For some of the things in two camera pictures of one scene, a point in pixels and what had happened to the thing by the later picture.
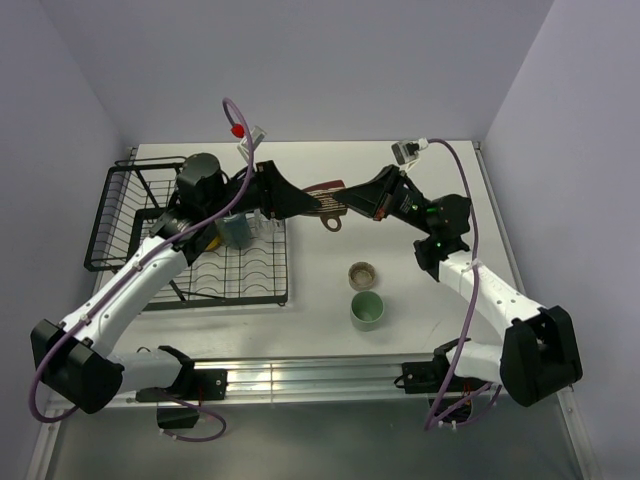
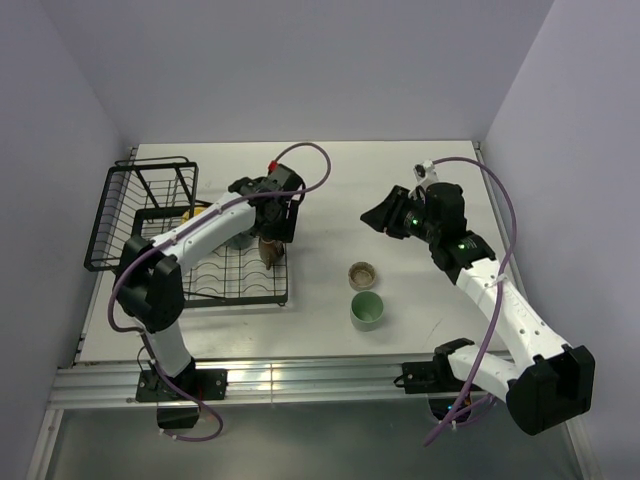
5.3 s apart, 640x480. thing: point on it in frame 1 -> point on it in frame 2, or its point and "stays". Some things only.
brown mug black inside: (330, 211) -> (270, 252)
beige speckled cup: (361, 276) stays
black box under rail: (176, 417) stays
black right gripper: (376, 198) -> (386, 216)
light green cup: (366, 311) stays
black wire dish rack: (123, 201) stays
